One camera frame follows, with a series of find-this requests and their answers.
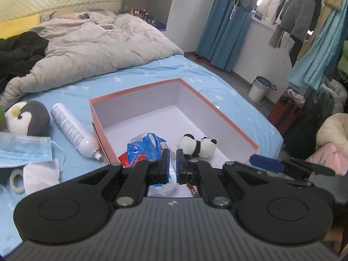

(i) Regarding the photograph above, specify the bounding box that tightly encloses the blue plastic snack bag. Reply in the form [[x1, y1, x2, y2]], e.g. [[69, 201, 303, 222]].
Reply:
[[119, 133, 169, 168]]

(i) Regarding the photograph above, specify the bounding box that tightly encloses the white spray bottle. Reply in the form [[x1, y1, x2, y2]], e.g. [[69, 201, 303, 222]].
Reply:
[[51, 102, 103, 161]]

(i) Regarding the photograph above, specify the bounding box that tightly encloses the white wardrobe cabinet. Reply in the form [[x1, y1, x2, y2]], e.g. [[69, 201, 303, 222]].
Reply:
[[122, 0, 214, 52]]

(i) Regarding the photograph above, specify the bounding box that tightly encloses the grey duvet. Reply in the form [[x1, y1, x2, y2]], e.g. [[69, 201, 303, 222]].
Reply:
[[1, 13, 183, 108]]

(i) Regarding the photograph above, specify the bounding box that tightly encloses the red brown suitcase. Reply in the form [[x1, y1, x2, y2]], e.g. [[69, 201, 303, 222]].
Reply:
[[268, 87, 306, 136]]

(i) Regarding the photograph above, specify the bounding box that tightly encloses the hanging grey sweater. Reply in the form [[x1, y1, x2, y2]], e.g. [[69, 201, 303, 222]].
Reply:
[[269, 0, 325, 66]]

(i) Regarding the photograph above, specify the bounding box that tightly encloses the pink cardboard box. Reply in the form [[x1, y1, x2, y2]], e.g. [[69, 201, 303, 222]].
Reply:
[[89, 77, 261, 196]]

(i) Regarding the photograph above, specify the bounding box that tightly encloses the yellow pillow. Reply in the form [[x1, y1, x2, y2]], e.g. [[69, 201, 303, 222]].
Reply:
[[0, 13, 41, 39]]

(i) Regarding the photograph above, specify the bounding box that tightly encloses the teal hanging cloth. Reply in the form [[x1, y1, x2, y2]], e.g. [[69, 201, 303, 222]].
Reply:
[[287, 10, 347, 91]]

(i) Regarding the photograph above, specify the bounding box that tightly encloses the blue curtain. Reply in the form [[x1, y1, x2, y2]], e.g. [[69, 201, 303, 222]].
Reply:
[[196, 0, 258, 71]]

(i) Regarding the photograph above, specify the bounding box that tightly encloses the black clothing pile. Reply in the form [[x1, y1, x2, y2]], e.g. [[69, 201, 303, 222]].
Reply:
[[0, 31, 49, 92]]

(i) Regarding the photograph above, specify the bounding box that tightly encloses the white trash bin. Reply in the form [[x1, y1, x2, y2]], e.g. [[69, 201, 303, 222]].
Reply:
[[248, 76, 277, 102]]

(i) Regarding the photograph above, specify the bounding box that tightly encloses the blue surgical mask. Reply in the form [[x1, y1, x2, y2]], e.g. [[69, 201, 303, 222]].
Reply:
[[1, 132, 65, 171]]

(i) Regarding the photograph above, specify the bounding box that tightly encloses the roll of tape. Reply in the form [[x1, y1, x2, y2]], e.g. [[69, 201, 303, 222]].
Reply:
[[9, 169, 25, 194]]

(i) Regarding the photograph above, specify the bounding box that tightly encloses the green plush stick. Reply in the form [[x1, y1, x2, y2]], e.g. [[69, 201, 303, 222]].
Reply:
[[0, 105, 7, 131]]

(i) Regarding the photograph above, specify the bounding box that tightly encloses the small panda plush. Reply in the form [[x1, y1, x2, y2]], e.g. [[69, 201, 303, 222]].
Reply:
[[177, 134, 217, 159]]

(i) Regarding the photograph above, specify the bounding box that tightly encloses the light blue bed sheet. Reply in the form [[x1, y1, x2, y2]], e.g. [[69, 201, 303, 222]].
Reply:
[[1, 55, 283, 256]]

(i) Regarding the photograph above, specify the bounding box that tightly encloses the grey penguin plush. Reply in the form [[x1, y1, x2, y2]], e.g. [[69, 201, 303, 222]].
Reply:
[[5, 101, 50, 137]]

